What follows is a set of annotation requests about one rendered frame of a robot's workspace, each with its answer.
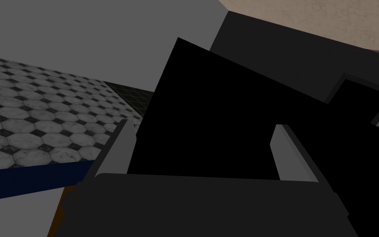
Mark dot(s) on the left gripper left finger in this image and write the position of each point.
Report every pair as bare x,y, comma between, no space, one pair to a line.
118,149

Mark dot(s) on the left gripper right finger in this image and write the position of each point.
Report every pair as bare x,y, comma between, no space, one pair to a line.
291,158

